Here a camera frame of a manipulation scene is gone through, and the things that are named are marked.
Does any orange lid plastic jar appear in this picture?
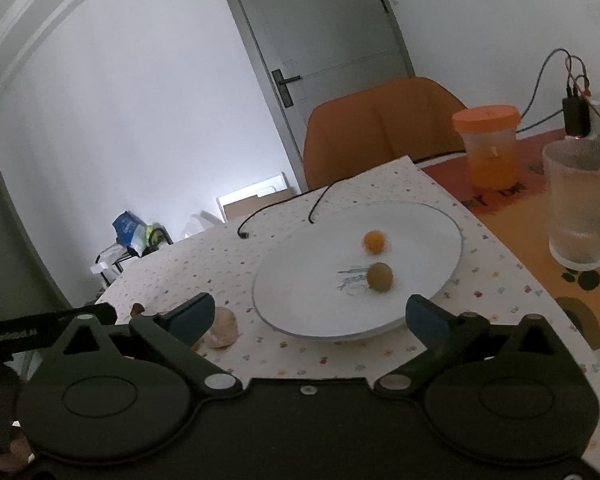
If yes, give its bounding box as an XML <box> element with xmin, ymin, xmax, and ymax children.
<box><xmin>452</xmin><ymin>104</ymin><xmax>520</xmax><ymax>191</ymax></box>

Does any black storage rack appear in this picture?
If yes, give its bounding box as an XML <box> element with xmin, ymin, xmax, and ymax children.
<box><xmin>91</xmin><ymin>226</ymin><xmax>173</xmax><ymax>288</ymax></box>

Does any black usb cable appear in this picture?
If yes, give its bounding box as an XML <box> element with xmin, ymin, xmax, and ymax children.
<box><xmin>236</xmin><ymin>147</ymin><xmax>470</xmax><ymax>240</ymax></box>

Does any black power adapter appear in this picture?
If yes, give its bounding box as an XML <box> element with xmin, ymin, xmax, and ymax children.
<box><xmin>562</xmin><ymin>96</ymin><xmax>591</xmax><ymax>138</ymax></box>

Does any frosted drinking glass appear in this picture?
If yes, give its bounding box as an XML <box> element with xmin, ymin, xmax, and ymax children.
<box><xmin>542</xmin><ymin>136</ymin><xmax>600</xmax><ymax>271</ymax></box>

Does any cardboard and white board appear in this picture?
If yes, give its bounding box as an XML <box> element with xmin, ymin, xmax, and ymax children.
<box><xmin>216</xmin><ymin>174</ymin><xmax>289</xmax><ymax>221</ymax></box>

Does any orange patterned table mat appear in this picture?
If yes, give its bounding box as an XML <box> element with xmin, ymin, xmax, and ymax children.
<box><xmin>421</xmin><ymin>129</ymin><xmax>600</xmax><ymax>361</ymax></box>

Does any small orange kumquat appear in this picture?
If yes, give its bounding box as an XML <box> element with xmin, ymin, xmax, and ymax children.
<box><xmin>363</xmin><ymin>230</ymin><xmax>387</xmax><ymax>255</ymax></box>

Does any blue white bag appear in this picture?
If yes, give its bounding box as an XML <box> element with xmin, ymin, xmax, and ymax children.
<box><xmin>112</xmin><ymin>211</ymin><xmax>146</xmax><ymax>252</ymax></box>

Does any orange chair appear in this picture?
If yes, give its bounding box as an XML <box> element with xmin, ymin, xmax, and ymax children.
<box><xmin>303</xmin><ymin>77</ymin><xmax>466</xmax><ymax>190</ymax></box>

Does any black door handle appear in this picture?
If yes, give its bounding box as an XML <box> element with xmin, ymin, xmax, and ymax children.
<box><xmin>271</xmin><ymin>70</ymin><xmax>302</xmax><ymax>108</ymax></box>

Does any white round plate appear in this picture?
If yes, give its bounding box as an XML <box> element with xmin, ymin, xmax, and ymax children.
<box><xmin>252</xmin><ymin>202</ymin><xmax>464</xmax><ymax>340</ymax></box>

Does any grey door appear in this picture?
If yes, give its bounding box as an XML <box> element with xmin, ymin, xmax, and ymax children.
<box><xmin>227</xmin><ymin>0</ymin><xmax>414</xmax><ymax>192</ymax></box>

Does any small green fruit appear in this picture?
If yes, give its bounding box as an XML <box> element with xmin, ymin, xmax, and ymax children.
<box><xmin>365</xmin><ymin>262</ymin><xmax>393</xmax><ymax>292</ymax></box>

